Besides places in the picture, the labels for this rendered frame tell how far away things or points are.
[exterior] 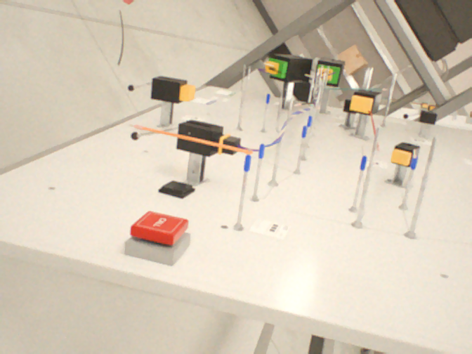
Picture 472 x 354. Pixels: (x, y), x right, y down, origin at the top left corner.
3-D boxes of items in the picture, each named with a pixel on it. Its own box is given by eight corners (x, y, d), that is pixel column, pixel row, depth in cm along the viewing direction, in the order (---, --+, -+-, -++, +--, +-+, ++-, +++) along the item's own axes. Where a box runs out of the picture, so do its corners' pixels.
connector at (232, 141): (211, 144, 82) (212, 131, 82) (240, 151, 81) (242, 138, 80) (203, 148, 80) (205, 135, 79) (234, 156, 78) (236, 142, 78)
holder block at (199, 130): (188, 143, 85) (191, 119, 83) (220, 151, 83) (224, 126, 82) (175, 149, 81) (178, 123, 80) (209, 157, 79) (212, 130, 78)
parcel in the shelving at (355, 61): (335, 55, 736) (354, 43, 725) (339, 56, 774) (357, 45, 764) (348, 75, 735) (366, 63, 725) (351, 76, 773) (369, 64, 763)
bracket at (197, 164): (194, 175, 86) (198, 145, 84) (208, 179, 85) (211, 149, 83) (181, 183, 82) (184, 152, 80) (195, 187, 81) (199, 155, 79)
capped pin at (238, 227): (232, 225, 69) (243, 145, 66) (244, 227, 69) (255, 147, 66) (232, 230, 68) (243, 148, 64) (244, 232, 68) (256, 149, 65)
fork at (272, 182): (265, 185, 86) (279, 97, 82) (268, 181, 88) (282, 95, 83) (277, 187, 86) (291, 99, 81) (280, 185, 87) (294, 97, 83)
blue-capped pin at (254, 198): (251, 197, 80) (259, 141, 77) (260, 199, 79) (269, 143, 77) (247, 200, 79) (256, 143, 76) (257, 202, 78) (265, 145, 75)
